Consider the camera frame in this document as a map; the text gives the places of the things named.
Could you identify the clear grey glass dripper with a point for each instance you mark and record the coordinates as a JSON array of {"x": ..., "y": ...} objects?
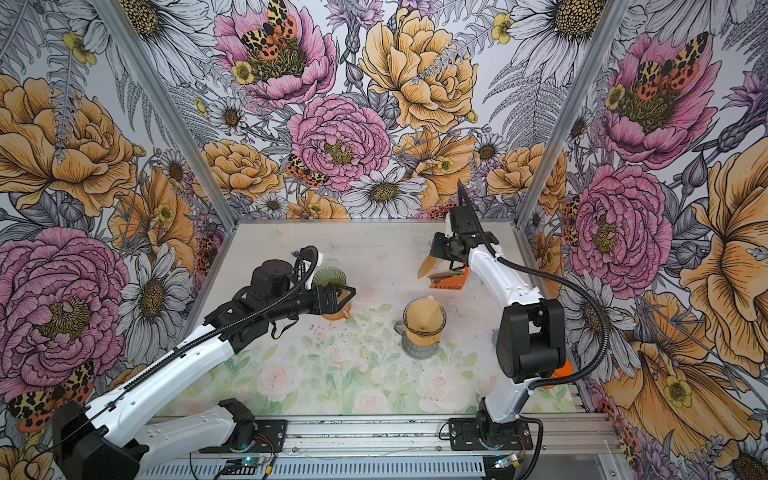
[{"x": 425, "y": 321}]

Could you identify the orange coffee filter pack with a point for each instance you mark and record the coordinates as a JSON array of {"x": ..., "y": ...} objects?
[{"x": 453, "y": 280}]

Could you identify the orange lid bottle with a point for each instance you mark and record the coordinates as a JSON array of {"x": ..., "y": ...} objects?
[{"x": 559, "y": 376}]

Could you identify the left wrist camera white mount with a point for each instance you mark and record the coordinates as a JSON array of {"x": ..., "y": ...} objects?
[{"x": 305, "y": 266}]

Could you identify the aluminium rail frame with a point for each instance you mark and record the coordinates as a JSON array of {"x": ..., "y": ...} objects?
[{"x": 569, "y": 446}]

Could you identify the wooden ring holder front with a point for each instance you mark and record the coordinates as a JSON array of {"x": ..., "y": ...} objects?
[{"x": 422, "y": 338}]

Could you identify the orange glass carafe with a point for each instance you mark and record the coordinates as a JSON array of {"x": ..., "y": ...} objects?
[{"x": 343, "y": 314}]

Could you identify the green circuit board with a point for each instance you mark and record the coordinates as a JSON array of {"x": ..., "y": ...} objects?
[{"x": 509, "y": 461}]

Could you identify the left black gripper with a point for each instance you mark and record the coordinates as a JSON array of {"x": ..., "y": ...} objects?
[{"x": 321, "y": 308}]

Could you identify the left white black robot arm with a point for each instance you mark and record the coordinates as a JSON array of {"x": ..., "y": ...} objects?
[{"x": 114, "y": 437}]

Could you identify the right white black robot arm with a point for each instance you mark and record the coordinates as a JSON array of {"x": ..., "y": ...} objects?
[{"x": 530, "y": 344}]

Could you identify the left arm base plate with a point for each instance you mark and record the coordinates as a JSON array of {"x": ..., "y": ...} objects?
[{"x": 259, "y": 436}]

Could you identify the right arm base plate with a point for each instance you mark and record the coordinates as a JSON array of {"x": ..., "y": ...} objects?
[{"x": 472, "y": 434}]

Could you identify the clear grey glass carafe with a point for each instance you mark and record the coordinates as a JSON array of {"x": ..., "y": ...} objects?
[{"x": 416, "y": 347}]

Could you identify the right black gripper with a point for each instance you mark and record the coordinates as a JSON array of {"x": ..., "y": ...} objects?
[{"x": 436, "y": 249}]

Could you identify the green glass dripper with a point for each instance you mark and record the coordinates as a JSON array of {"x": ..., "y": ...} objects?
[{"x": 329, "y": 275}]

